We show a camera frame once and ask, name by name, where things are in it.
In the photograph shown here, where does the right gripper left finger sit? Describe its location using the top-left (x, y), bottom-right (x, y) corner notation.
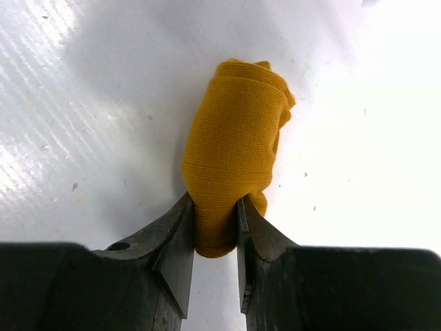
top-left (1, 194), bottom-right (194, 330)

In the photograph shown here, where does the mustard striped sock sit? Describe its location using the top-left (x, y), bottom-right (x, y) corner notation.
top-left (182, 59), bottom-right (296, 259)

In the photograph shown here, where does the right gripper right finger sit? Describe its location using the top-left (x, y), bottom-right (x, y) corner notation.
top-left (236, 197), bottom-right (440, 330)

